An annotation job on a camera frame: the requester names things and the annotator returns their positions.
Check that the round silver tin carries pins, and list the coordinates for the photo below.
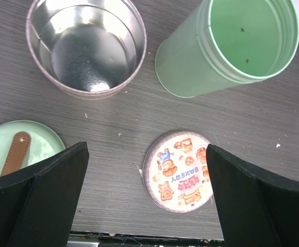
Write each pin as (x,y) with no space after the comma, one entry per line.
(89,49)

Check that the round bakery tin lid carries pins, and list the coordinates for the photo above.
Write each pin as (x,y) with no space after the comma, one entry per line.
(175,173)

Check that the tall green canister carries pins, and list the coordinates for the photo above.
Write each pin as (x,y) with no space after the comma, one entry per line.
(223,44)

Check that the green canister lid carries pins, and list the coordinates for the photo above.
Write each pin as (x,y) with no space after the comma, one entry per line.
(24,143)

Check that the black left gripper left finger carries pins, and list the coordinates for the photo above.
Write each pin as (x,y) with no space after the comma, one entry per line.
(38,203)

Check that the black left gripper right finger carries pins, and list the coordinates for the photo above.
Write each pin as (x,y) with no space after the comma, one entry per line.
(256,207)

